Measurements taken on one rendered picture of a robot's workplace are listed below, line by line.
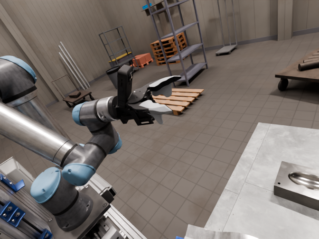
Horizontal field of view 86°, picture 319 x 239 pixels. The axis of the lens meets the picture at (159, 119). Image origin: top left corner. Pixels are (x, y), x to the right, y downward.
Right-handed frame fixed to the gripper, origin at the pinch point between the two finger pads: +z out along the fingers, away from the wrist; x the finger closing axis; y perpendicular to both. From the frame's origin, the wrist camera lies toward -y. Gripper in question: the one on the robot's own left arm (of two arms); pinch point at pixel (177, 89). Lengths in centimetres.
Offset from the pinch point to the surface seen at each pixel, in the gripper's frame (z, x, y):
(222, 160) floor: -7, -90, 159
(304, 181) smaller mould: 36, -11, 63
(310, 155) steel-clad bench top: 44, -29, 70
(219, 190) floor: -11, -49, 154
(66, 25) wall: -635, -715, -29
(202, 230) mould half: -6, 14, 59
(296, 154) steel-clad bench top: 39, -30, 70
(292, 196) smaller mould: 30, -4, 63
